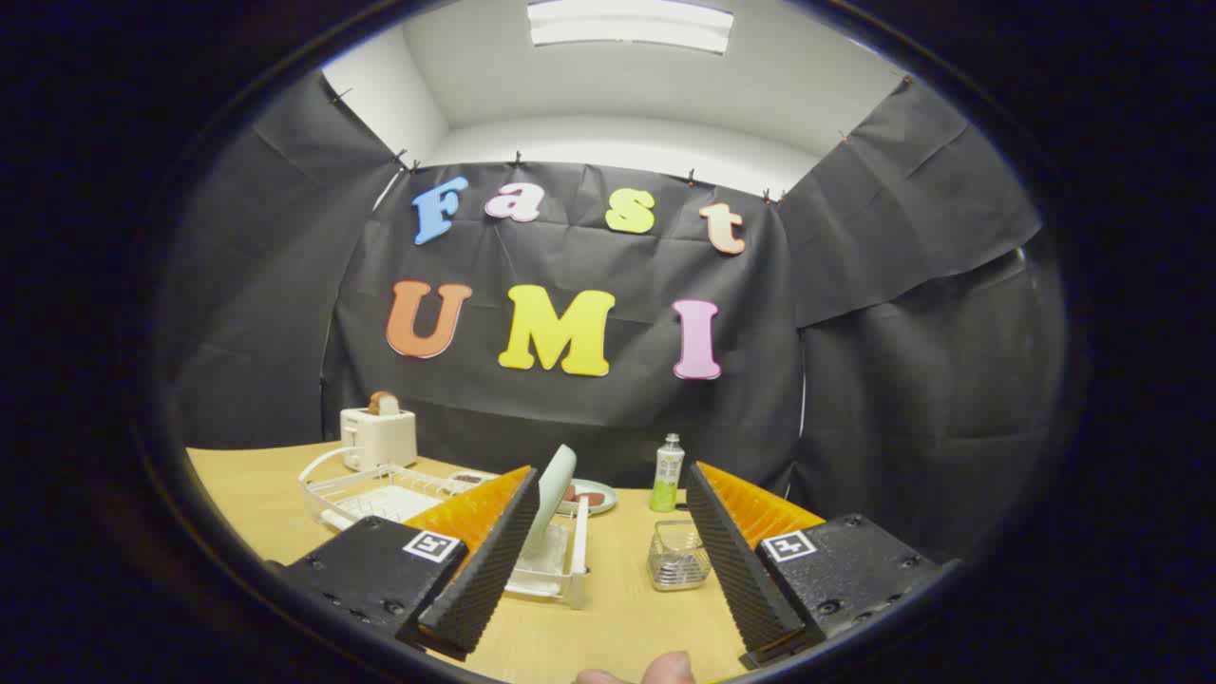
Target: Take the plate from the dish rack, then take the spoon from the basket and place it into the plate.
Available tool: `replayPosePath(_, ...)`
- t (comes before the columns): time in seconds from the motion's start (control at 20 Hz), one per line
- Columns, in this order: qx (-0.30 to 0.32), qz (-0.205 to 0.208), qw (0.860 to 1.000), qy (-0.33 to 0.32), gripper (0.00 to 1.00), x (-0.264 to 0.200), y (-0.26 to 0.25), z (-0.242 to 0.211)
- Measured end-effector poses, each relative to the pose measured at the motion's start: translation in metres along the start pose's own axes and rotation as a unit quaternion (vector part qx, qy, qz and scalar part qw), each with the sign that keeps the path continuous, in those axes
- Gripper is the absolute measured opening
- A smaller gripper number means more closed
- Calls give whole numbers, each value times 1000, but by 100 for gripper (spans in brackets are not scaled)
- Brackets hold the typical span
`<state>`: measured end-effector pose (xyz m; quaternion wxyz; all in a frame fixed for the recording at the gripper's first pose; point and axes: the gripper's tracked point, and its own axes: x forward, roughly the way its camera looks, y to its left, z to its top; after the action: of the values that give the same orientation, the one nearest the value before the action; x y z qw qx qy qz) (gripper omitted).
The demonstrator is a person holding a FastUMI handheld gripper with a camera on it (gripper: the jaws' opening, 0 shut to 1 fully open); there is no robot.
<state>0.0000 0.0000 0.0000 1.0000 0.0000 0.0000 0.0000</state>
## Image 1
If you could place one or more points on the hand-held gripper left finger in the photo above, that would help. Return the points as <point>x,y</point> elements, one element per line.
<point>489,570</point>

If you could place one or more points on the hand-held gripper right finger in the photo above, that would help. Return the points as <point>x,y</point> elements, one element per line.
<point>736,570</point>

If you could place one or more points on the light green plate with meat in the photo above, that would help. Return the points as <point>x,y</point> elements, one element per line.
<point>600,507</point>

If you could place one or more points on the white divided tray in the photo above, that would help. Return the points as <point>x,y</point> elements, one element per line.
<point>470,478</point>

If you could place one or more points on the green tea bottle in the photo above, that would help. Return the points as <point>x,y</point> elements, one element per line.
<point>667,475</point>

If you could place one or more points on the white toaster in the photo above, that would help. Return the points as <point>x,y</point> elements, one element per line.
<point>385,437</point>

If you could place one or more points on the toast bread slice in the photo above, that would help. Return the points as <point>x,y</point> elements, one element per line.
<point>384,404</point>

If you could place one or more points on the black backdrop cloth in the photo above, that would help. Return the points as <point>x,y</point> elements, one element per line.
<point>855,380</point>

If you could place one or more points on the ceiling light panel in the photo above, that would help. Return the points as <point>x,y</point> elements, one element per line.
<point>627,27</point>

